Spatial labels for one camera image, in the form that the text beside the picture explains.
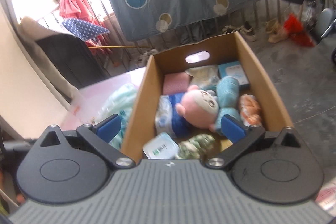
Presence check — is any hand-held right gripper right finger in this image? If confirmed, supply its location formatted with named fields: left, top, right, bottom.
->
left=205, top=114, right=302, bottom=169

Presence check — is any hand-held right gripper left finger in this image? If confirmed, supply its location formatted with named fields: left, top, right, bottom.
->
left=39, top=114, right=137, bottom=170

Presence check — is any teal plush toy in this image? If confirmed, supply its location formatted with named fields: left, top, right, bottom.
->
left=210, top=76, right=244, bottom=132

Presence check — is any green patterned cloth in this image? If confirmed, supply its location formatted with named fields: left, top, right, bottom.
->
left=176, top=134, right=216, bottom=160

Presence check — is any pink plush doll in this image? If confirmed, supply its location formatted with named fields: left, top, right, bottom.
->
left=168, top=84, right=219, bottom=136

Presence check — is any white yogurt cup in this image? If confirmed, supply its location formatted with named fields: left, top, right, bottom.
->
left=143, top=133, right=180, bottom=160

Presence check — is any blue white tissue pack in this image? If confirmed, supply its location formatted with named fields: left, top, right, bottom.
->
left=154, top=95, right=179, bottom=138

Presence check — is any light blue box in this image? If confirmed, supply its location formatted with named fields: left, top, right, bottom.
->
left=218, top=61, right=250, bottom=89

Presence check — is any clear plastic packet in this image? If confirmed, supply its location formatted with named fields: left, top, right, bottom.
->
left=185, top=64, right=219, bottom=89

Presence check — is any cardboard box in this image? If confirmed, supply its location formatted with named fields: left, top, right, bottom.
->
left=121, top=31, right=294, bottom=163

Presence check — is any pink towel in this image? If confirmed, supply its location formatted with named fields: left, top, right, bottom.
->
left=162, top=73, right=191, bottom=96

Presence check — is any white plastic bag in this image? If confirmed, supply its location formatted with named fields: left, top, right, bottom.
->
left=96, top=82, right=138, bottom=151

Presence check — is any dark cabinet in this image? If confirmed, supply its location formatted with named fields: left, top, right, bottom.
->
left=35, top=34, right=111, bottom=89

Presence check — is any yellow pole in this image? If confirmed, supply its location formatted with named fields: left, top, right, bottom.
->
left=88, top=45, right=143, bottom=51

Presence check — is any white black sneaker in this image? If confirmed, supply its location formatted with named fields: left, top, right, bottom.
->
left=244, top=21, right=258, bottom=42

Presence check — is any blue star print cloth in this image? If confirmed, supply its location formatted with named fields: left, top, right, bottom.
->
left=61, top=18, right=110, bottom=41

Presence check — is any beige slipper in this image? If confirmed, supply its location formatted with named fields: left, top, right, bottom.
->
left=268, top=28, right=288, bottom=43

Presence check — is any woven tan slipper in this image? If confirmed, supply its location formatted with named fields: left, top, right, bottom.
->
left=265, top=19, right=280, bottom=30

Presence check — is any red plastic bag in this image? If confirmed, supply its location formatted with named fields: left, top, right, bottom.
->
left=283, top=13, right=317, bottom=47

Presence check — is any metal railing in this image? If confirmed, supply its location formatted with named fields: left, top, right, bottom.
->
left=34, top=0, right=336, bottom=75

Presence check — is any beige cover cloth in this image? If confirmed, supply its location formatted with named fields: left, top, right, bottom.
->
left=20, top=16, right=79, bottom=104

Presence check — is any red hanging cloth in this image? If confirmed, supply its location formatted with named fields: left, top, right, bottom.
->
left=58, top=0, right=105, bottom=47

